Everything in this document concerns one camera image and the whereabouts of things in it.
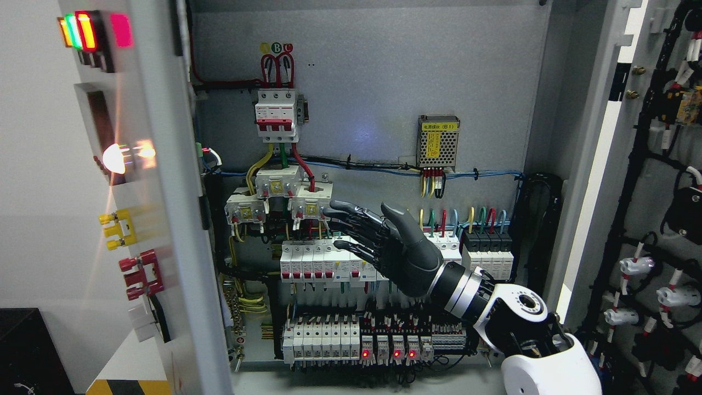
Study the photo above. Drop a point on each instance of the black digital power meter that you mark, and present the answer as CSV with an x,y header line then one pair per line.
x,y
98,124

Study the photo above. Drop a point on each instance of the yellow terminal connector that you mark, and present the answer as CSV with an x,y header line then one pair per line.
x,y
118,229

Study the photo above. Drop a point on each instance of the white glowing indicator lamp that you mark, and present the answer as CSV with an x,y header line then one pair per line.
x,y
113,159

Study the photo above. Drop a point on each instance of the black white surge protector block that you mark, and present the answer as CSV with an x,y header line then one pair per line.
x,y
490,251

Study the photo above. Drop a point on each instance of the green indicator lamp left door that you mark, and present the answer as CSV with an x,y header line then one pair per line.
x,y
73,31

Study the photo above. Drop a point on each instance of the white current transformer group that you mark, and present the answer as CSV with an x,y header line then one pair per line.
x,y
280,190

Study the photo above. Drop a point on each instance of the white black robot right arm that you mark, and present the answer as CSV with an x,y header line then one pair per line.
x,y
540,357

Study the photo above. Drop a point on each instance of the white socket breaker row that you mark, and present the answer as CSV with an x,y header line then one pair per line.
x,y
319,261

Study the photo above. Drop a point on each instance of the yellow indicator lamp left door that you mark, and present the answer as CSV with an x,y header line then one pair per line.
x,y
65,32

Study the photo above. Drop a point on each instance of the grey cabinet door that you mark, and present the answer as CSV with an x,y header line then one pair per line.
x,y
635,293
149,105

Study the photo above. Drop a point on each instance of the white rotary selector switch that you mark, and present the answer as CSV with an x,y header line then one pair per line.
x,y
144,321

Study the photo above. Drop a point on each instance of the red indicator lamp left door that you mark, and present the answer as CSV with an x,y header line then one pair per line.
x,y
95,46

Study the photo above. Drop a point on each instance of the red white main breaker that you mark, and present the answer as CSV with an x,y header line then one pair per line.
x,y
279,114

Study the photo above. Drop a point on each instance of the black box at left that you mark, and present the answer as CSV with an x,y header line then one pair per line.
x,y
29,360

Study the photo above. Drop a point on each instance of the grey cabinet body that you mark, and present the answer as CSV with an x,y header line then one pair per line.
x,y
517,74

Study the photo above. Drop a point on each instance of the red terminal connector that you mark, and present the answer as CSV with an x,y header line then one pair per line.
x,y
142,275

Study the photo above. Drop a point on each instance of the metal mesh power supply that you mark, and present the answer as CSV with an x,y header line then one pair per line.
x,y
437,143

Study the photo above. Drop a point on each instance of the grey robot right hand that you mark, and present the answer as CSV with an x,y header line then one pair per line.
x,y
392,242

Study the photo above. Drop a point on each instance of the white lower breaker row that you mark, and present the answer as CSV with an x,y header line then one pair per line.
x,y
322,341

